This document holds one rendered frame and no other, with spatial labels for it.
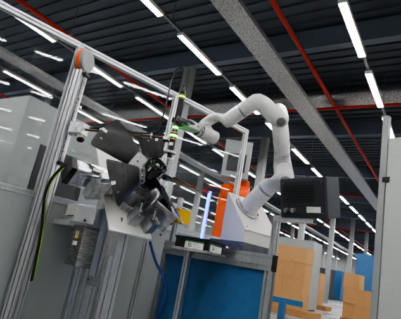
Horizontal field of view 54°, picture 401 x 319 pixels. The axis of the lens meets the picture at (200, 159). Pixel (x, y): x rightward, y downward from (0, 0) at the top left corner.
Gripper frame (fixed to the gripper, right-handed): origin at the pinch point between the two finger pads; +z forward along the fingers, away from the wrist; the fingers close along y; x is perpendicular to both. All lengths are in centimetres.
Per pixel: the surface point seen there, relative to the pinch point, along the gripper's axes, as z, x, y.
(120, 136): 28.2, -19.6, 8.1
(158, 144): 0.0, -13.7, 14.3
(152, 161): 12.8, -30.0, -4.2
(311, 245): -930, 43, 515
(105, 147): 34.3, -28.1, 9.8
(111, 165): 40, -41, -12
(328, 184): -31, -33, -83
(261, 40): -288, 295, 228
